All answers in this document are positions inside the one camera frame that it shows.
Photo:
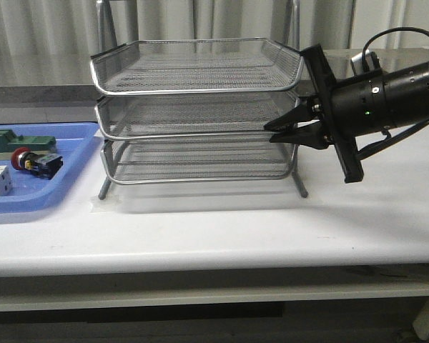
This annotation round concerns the red emergency stop button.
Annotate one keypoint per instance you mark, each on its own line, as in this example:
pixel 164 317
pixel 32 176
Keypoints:
pixel 39 165

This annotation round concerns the white table leg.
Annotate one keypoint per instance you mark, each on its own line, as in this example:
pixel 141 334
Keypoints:
pixel 420 324

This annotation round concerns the steel back counter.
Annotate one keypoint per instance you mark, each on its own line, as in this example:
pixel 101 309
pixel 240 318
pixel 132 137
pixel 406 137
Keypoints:
pixel 66 78

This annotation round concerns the blue plastic tray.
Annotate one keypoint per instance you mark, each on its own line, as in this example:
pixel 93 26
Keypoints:
pixel 75 142

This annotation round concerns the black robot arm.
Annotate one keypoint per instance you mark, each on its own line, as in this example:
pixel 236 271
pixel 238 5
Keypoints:
pixel 407 100

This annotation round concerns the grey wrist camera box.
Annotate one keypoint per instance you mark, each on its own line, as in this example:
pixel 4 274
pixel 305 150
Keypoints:
pixel 361 64

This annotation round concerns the green terminal block module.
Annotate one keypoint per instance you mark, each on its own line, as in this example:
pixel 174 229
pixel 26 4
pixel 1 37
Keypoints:
pixel 10 142

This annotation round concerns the silver mesh tray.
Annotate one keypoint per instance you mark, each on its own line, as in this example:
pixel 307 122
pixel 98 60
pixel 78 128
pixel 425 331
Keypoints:
pixel 134 117
pixel 194 66
pixel 200 164

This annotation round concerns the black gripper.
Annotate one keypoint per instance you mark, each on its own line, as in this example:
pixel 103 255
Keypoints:
pixel 350 108

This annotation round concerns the grey metal rack frame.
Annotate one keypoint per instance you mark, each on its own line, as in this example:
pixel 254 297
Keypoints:
pixel 302 187

